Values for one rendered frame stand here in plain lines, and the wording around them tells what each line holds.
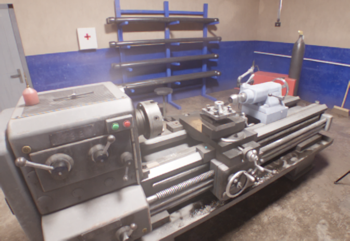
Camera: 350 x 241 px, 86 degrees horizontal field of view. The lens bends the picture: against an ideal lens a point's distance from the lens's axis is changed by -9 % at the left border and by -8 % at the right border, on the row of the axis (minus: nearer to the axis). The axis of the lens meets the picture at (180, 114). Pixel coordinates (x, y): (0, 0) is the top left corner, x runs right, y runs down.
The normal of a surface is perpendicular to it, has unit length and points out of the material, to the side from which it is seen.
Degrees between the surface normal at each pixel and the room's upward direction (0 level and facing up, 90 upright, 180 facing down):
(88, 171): 90
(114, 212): 32
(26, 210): 90
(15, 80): 90
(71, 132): 90
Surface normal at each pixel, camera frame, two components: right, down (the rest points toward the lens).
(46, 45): 0.51, 0.33
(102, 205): 0.26, -0.60
